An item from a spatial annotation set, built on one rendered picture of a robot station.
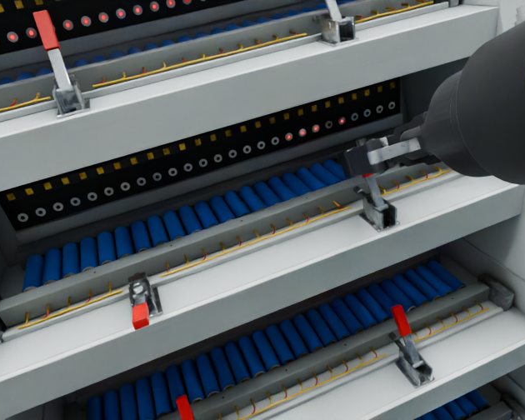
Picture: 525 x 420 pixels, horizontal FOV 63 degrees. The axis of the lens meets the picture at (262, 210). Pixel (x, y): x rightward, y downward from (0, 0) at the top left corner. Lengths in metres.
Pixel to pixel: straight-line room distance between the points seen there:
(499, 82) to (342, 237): 0.27
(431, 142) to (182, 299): 0.27
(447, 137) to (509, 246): 0.36
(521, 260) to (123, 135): 0.50
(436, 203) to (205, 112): 0.28
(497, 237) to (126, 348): 0.48
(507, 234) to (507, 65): 0.40
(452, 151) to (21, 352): 0.41
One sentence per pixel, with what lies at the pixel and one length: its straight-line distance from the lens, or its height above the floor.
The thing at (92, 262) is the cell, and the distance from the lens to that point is 0.51.
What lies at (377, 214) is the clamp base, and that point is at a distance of 0.47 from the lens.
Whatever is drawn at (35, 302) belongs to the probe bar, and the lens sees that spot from 0.49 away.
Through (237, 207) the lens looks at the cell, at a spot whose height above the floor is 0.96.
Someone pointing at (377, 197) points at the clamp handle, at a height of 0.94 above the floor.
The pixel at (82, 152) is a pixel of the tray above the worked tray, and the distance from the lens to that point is 0.41.
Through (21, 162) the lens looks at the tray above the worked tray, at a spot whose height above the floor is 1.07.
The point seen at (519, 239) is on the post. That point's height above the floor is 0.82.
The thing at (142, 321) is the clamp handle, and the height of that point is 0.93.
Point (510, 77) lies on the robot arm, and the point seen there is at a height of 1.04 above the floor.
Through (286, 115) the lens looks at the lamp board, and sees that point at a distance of 0.58.
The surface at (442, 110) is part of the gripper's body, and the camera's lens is 0.30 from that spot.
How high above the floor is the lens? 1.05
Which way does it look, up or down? 12 degrees down
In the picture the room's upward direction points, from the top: 16 degrees counter-clockwise
